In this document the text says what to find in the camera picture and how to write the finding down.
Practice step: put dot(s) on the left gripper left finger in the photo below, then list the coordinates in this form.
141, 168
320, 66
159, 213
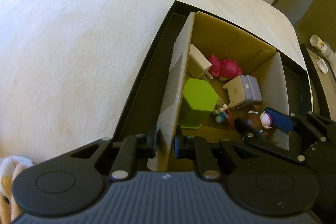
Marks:
139, 147

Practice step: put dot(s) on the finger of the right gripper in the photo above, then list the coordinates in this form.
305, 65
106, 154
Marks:
283, 120
284, 145

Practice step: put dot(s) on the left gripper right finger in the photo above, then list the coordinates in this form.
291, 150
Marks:
197, 149

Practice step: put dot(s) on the red small figurine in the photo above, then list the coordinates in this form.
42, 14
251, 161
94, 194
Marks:
222, 114

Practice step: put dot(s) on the brown bear figurine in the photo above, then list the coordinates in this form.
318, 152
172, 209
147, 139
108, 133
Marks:
260, 122

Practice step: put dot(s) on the grey cube toy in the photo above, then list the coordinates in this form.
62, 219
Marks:
243, 92

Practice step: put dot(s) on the green hexagonal container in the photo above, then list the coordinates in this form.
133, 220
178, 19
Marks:
198, 102

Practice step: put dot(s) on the brown cardboard box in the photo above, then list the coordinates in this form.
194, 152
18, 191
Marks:
213, 36

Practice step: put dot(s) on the pink dinosaur toy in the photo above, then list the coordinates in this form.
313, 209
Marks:
224, 69

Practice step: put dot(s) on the white charger plug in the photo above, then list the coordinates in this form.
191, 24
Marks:
198, 65

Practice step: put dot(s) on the black tray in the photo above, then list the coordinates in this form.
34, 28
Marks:
141, 109

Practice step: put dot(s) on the black side table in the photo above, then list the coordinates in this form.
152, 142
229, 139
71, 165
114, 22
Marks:
322, 84

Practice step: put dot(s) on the white patterned cup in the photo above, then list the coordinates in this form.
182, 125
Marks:
319, 44

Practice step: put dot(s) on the white blanket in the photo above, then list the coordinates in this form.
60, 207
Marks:
67, 66

